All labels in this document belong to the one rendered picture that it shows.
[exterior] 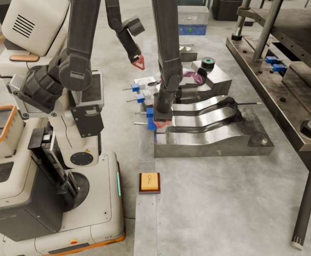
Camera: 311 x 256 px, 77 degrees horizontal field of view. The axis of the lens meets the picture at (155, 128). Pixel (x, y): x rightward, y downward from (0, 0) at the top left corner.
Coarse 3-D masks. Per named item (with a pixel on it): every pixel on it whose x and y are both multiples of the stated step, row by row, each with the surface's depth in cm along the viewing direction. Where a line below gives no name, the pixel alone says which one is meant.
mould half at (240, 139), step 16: (224, 96) 93; (224, 112) 86; (224, 128) 80; (240, 128) 79; (256, 128) 89; (160, 144) 78; (176, 144) 79; (192, 144) 79; (208, 144) 79; (224, 144) 80; (240, 144) 80; (256, 144) 82; (272, 144) 82
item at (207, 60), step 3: (204, 57) 119; (207, 57) 119; (201, 60) 117; (204, 60) 117; (207, 60) 118; (210, 60) 118; (213, 60) 116; (201, 63) 117; (204, 63) 115; (207, 63) 114; (210, 63) 114; (213, 63) 115; (201, 66) 118; (204, 66) 116; (207, 66) 115; (210, 66) 115; (213, 66) 116
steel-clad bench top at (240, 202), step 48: (144, 48) 162; (240, 96) 116; (144, 144) 90; (288, 144) 90; (192, 192) 74; (240, 192) 74; (288, 192) 74; (144, 240) 62; (192, 240) 62; (240, 240) 62; (288, 240) 62
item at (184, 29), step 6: (180, 24) 375; (186, 24) 374; (192, 24) 372; (198, 24) 372; (204, 24) 372; (180, 30) 383; (186, 30) 382; (192, 30) 382; (198, 30) 381; (204, 30) 381
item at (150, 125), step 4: (148, 120) 80; (152, 120) 80; (144, 124) 81; (148, 124) 79; (152, 124) 79; (160, 124) 78; (148, 128) 80; (152, 128) 80; (156, 128) 80; (164, 128) 80; (156, 132) 82; (160, 132) 82; (164, 132) 82
